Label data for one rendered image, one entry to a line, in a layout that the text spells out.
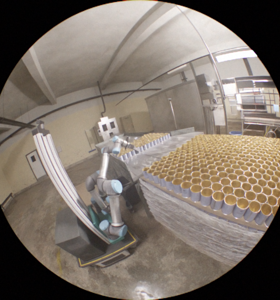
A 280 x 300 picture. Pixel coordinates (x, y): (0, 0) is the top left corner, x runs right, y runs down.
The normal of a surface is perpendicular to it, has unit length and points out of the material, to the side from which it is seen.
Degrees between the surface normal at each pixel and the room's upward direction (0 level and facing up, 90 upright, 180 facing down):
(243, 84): 90
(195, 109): 90
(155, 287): 0
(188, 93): 90
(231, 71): 90
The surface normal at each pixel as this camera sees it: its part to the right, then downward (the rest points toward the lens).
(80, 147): 0.54, 0.12
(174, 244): -0.26, -0.92
